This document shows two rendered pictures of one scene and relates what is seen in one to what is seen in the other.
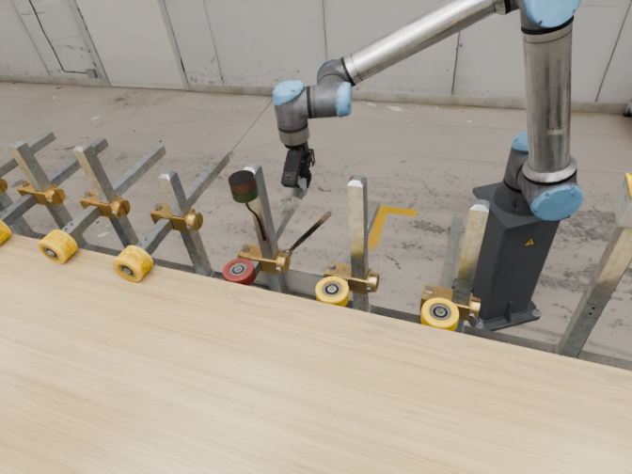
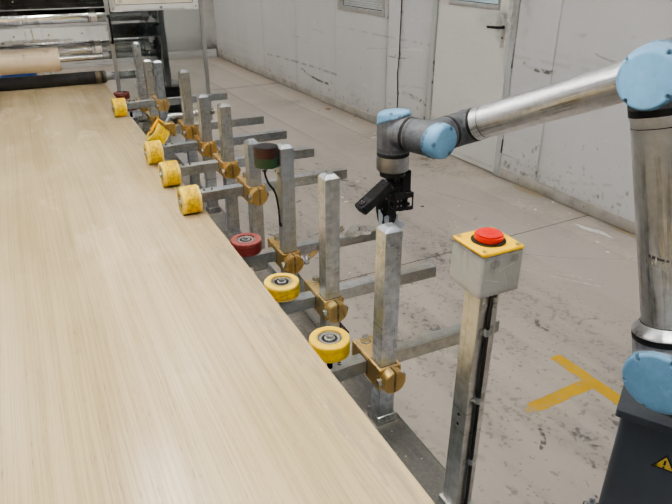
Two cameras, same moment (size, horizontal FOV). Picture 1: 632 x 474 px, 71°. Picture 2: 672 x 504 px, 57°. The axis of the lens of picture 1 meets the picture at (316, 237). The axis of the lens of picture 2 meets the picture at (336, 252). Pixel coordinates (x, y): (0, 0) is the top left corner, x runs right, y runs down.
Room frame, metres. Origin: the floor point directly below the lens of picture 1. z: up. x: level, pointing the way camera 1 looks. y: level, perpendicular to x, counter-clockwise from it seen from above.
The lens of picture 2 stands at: (-0.18, -0.89, 1.58)
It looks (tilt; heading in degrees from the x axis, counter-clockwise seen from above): 26 degrees down; 40
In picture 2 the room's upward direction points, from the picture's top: straight up
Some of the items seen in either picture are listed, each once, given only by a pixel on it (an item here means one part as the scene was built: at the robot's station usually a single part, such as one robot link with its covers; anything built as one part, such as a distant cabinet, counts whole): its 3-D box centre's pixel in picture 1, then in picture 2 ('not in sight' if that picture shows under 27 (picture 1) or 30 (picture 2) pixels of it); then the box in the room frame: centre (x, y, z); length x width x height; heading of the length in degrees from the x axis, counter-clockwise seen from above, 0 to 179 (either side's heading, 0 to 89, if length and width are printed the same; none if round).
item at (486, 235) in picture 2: not in sight; (488, 238); (0.55, -0.57, 1.22); 0.04 x 0.04 x 0.02
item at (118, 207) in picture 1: (105, 205); (226, 165); (1.08, 0.60, 0.95); 0.14 x 0.06 x 0.05; 66
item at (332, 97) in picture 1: (330, 99); (429, 137); (1.18, -0.09, 1.14); 0.12 x 0.12 x 0.09; 84
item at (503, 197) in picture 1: (522, 189); not in sight; (1.27, -0.79, 0.65); 0.19 x 0.19 x 0.10
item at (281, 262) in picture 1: (264, 260); (284, 254); (0.87, 0.15, 0.85); 0.14 x 0.06 x 0.05; 66
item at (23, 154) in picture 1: (55, 208); (208, 161); (1.17, 0.81, 0.89); 0.04 x 0.04 x 0.48; 66
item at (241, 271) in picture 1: (242, 282); (247, 256); (0.79, 0.21, 0.85); 0.08 x 0.08 x 0.11
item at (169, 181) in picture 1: (192, 241); (256, 218); (0.97, 0.36, 0.86); 0.04 x 0.04 x 0.48; 66
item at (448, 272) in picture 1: (448, 274); (413, 348); (0.76, -0.33, 0.82); 0.44 x 0.03 x 0.04; 156
